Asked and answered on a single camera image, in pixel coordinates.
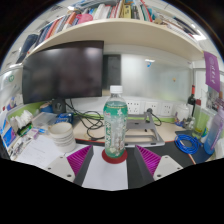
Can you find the handwritten white paper sheet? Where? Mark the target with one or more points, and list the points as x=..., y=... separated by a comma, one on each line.
x=40, y=151

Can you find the blue printed packet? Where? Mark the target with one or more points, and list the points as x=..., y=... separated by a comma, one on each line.
x=64, y=118

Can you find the white round jar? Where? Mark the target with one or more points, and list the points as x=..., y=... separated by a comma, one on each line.
x=182, y=113

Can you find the green-labelled clear drink bottle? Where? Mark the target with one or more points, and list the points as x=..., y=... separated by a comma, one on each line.
x=115, y=126

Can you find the white folded napkin stack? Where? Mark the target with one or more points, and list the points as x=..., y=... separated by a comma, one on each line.
x=23, y=118

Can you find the black desk mat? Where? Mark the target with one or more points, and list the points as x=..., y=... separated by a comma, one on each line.
x=173, y=151

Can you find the flat round red coaster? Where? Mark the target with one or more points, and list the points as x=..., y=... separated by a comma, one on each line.
x=115, y=160

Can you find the clear plastic box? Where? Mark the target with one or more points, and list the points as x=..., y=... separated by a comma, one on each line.
x=45, y=119

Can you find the white wall socket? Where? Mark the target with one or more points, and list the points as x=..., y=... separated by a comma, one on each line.
x=133, y=107
x=151, y=107
x=167, y=108

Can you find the purple hanging banner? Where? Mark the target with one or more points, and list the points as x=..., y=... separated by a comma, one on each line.
x=211, y=71

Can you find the white zigzag-patterned cup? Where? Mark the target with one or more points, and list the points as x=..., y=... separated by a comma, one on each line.
x=63, y=140

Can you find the round green sticker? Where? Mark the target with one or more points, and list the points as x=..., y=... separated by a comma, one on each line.
x=11, y=78

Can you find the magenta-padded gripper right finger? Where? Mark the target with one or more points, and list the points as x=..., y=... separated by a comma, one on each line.
x=168, y=166

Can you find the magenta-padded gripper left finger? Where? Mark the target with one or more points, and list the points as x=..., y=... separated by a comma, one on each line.
x=60, y=166

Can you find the black computer monitor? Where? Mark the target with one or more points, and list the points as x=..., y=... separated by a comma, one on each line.
x=63, y=70

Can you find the translucent blue bottle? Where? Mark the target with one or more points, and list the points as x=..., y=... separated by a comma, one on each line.
x=213, y=136

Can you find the grey metal laptop stand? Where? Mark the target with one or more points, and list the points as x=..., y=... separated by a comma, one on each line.
x=140, y=125

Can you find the dark wine bottle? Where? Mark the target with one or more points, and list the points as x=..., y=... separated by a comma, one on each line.
x=191, y=100

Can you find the dark blue storage box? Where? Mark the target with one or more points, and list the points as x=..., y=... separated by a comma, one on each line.
x=28, y=45

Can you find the beige wall shelf with books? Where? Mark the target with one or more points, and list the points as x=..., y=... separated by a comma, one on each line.
x=116, y=31

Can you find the round blue container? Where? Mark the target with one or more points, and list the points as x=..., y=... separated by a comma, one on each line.
x=46, y=108

